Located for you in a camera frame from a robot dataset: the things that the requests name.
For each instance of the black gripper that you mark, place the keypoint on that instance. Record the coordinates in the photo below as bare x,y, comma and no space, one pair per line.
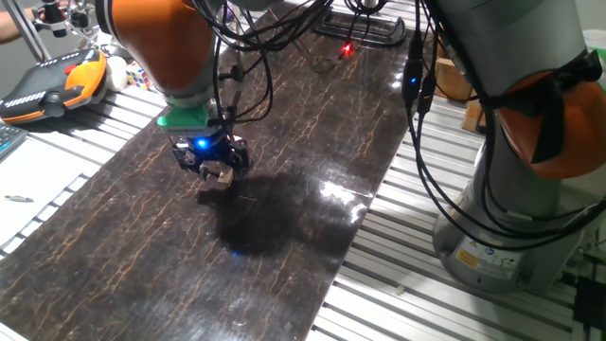
213,149

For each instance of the person's bare forearm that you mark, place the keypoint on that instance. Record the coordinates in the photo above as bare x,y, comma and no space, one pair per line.
12,28

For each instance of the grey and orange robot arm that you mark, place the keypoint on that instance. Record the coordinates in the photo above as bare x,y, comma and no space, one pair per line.
161,42

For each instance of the person's hand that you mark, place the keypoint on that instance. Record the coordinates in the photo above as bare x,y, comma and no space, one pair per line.
38,16

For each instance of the colourful Rubik's cube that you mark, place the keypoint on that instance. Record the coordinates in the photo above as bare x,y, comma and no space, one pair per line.
137,76

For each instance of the white rounded object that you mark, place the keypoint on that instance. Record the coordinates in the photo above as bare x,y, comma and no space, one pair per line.
116,73

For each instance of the dark marble-pattern mat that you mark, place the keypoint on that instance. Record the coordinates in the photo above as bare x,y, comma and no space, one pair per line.
118,265

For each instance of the small board with red light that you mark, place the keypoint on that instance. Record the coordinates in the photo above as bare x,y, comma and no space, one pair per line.
347,49

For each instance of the orange and black teach pendant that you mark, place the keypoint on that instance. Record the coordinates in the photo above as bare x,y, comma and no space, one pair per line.
80,78

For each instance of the black C-clamp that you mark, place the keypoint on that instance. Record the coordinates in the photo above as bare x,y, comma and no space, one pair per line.
393,35

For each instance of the dark pen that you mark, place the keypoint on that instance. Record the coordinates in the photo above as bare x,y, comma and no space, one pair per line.
19,198

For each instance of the small white scrap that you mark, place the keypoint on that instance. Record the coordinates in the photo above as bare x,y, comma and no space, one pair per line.
400,290

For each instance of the black computer keyboard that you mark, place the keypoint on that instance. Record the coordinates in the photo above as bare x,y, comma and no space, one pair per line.
9,139

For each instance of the open brown cardboard box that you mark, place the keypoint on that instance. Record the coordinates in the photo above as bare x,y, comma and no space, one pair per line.
452,83

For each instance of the slanted aluminium bar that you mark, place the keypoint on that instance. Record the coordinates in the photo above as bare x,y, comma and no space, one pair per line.
26,28

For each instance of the small brown cardboard box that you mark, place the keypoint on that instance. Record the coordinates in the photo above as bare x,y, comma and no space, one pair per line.
473,116

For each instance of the black box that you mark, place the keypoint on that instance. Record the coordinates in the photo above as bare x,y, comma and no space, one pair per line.
589,303

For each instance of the green printed gripper mount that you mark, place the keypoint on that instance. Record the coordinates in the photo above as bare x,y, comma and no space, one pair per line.
184,118

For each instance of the metal haptic device frame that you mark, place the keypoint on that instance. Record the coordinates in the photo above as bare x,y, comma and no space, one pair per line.
80,19

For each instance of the aluminium frame post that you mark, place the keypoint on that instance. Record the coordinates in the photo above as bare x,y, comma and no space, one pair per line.
370,5

